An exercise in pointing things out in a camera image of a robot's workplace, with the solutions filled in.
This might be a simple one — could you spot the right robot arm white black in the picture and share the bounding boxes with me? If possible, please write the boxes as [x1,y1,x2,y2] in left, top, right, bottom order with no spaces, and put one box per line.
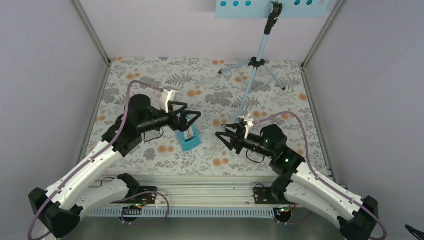
[215,123,379,240]

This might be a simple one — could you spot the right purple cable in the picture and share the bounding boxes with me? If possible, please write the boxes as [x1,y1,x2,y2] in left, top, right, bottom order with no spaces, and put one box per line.
[251,111,388,240]

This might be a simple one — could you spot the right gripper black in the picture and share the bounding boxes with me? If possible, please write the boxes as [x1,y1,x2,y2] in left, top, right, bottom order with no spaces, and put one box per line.
[215,123,275,159]

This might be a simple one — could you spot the floral patterned table mat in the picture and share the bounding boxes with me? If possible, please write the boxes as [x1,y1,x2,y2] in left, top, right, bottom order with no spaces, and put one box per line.
[86,57,328,177]

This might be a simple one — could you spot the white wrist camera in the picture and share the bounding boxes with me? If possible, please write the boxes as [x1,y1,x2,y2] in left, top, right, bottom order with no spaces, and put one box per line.
[237,111,254,139]
[159,88,178,113]

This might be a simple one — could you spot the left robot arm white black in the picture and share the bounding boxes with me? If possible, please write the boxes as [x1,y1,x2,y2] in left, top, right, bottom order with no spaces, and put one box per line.
[28,94,202,239]

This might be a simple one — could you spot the left aluminium frame post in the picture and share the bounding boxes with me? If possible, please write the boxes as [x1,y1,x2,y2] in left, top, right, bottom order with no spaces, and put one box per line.
[71,0,111,67]

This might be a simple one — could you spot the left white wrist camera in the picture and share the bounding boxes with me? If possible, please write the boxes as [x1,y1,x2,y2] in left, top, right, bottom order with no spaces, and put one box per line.
[159,88,178,113]

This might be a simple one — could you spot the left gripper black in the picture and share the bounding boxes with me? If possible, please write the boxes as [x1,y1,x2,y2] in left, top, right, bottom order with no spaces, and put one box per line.
[138,101,201,134]

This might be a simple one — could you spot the right aluminium frame post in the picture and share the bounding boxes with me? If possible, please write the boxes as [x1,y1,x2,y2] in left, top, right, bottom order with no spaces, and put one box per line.
[301,0,346,71]

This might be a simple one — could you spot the blue metronome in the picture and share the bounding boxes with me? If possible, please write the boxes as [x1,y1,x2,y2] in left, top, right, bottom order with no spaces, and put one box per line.
[175,126,202,152]

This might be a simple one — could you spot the aluminium mounting rail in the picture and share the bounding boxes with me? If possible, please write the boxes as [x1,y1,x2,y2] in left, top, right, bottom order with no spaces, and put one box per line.
[52,180,354,209]

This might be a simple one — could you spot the light blue music stand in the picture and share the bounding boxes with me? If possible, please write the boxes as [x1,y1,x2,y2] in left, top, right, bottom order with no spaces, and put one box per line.
[215,0,330,119]

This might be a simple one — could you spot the aluminium frame post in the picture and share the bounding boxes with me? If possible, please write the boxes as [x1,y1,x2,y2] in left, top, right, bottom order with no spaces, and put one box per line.
[301,0,346,71]
[71,0,111,67]

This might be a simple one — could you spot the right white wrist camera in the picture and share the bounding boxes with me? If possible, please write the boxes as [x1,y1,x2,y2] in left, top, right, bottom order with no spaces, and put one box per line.
[237,111,254,139]

